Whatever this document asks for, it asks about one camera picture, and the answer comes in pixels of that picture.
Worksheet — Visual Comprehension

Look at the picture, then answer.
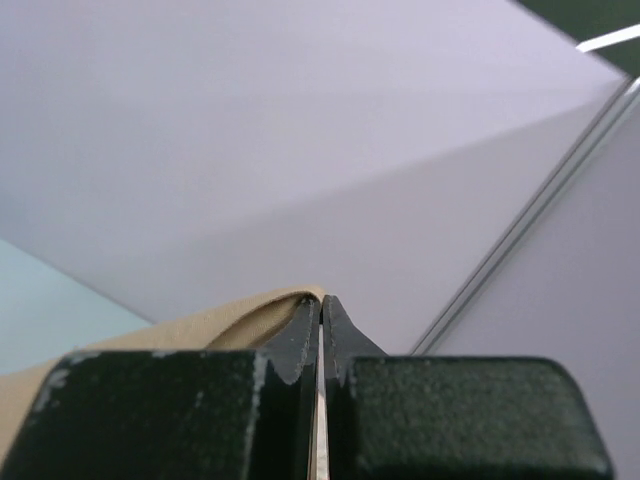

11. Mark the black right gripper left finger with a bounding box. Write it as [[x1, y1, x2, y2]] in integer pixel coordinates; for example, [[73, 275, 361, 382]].
[[1, 297, 320, 479]]

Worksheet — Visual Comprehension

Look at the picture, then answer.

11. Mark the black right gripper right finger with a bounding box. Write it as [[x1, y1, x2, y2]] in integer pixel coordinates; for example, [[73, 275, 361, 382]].
[[321, 296, 614, 479]]

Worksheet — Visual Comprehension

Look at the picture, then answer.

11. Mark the tan t-shirt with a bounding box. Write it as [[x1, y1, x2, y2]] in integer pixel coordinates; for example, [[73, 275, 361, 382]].
[[1, 286, 325, 436]]

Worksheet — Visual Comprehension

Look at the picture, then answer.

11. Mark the right aluminium frame post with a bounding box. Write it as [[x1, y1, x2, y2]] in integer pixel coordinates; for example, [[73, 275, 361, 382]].
[[410, 77, 639, 355]]

